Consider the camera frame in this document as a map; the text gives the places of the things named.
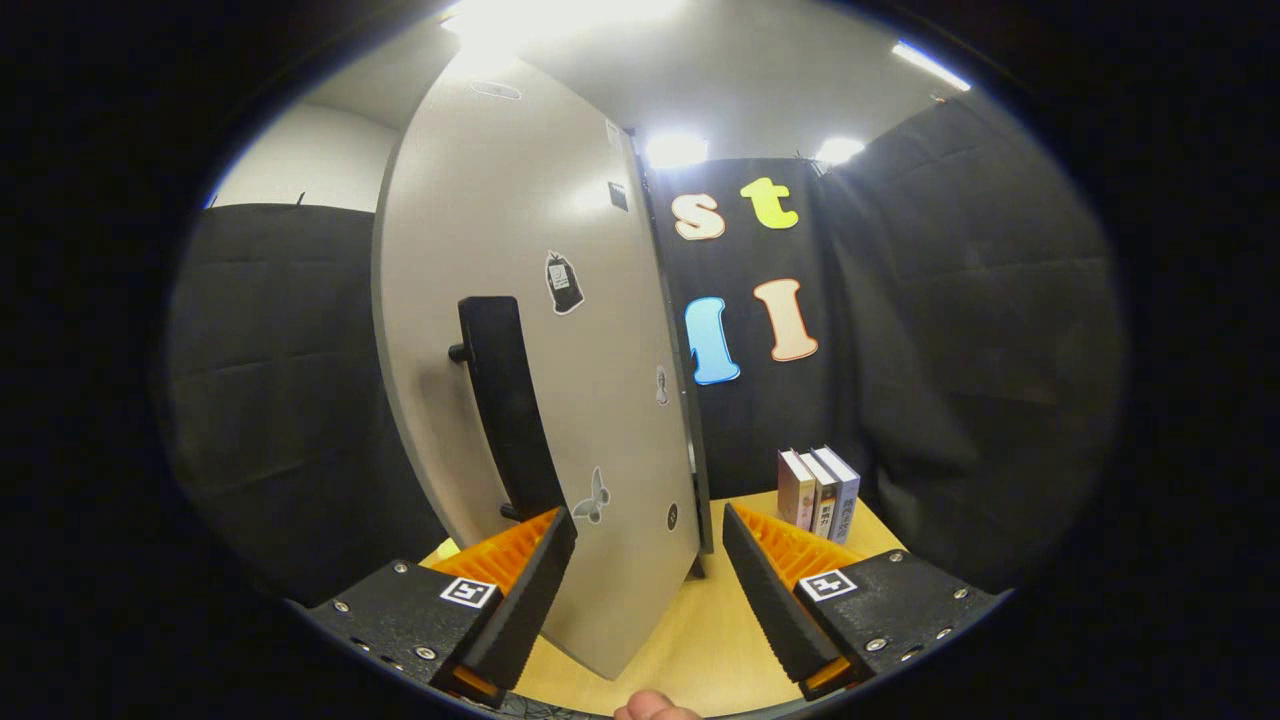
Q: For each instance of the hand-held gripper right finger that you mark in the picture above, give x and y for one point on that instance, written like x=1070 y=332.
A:
x=770 y=600

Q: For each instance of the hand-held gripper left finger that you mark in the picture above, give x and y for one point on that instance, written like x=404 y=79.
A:
x=525 y=600

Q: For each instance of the grey cabinet door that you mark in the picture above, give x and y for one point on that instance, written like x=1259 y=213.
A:
x=480 y=200

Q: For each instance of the white and dark book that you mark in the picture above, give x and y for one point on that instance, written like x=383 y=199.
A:
x=824 y=500

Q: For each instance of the dark grey cabinet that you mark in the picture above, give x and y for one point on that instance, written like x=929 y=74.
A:
x=700 y=500

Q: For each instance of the pale blue book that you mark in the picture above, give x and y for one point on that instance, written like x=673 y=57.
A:
x=846 y=495

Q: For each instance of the black backdrop cloth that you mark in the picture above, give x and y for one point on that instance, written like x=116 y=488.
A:
x=950 y=350

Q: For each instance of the small ceiling light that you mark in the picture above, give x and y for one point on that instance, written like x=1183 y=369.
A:
x=840 y=150
x=676 y=150

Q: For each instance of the long ceiling light strip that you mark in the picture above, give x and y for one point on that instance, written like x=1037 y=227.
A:
x=930 y=64

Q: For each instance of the large ceiling light panel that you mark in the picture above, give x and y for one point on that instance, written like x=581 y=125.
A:
x=560 y=15

